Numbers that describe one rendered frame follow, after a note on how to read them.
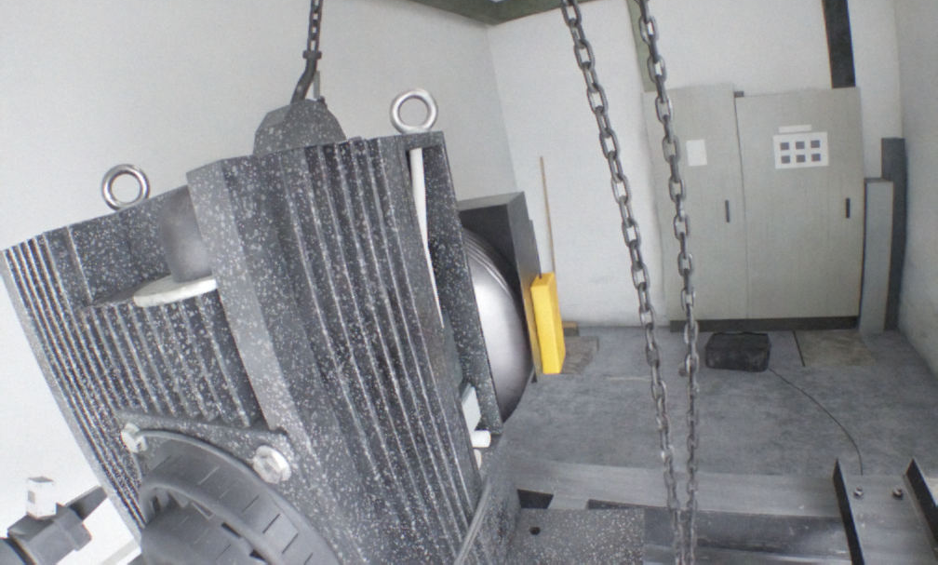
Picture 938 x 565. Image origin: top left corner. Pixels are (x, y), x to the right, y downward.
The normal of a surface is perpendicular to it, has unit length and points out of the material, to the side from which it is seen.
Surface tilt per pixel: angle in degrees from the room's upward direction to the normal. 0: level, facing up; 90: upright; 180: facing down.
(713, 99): 90
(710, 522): 90
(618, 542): 0
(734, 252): 90
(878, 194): 90
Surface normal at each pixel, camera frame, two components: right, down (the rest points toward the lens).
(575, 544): -0.18, -0.94
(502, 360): -0.26, 0.32
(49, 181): 0.88, -0.04
